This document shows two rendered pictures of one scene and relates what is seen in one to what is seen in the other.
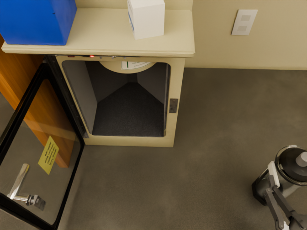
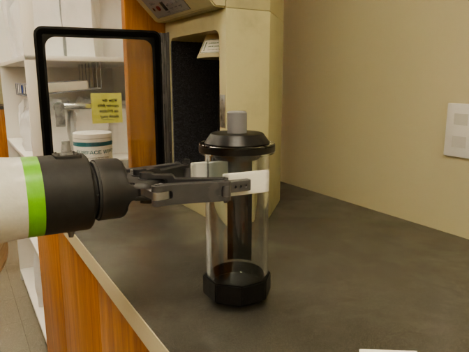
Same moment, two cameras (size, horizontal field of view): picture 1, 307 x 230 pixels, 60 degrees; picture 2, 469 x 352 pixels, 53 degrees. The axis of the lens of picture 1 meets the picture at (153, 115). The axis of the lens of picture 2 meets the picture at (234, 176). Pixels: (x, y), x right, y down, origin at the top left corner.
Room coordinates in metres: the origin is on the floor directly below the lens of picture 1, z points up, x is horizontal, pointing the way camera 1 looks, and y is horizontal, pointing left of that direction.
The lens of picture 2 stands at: (-0.09, -0.92, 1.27)
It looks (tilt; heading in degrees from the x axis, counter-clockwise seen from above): 12 degrees down; 57
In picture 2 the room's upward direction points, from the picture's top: straight up
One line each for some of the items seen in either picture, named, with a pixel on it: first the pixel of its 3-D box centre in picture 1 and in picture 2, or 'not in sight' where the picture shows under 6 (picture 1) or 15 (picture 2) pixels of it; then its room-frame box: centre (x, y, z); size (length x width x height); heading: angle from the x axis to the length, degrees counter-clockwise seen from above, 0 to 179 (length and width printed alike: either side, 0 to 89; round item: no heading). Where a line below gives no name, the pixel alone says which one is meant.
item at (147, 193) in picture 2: not in sight; (149, 191); (0.12, -0.40, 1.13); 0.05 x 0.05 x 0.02; 60
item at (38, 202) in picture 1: (38, 203); (59, 114); (0.17, 0.27, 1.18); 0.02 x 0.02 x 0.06; 81
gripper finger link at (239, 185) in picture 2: not in sight; (235, 187); (0.23, -0.43, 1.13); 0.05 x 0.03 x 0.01; 177
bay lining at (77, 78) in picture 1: (126, 73); (236, 109); (0.56, 0.08, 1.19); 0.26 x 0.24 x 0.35; 88
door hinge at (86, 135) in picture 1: (71, 107); (166, 108); (0.44, 0.24, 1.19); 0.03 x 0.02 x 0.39; 88
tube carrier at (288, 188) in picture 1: (281, 178); (236, 215); (0.27, -0.37, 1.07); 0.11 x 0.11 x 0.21
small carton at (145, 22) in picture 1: (145, 13); not in sight; (0.38, 0.01, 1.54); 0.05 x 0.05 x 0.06; 14
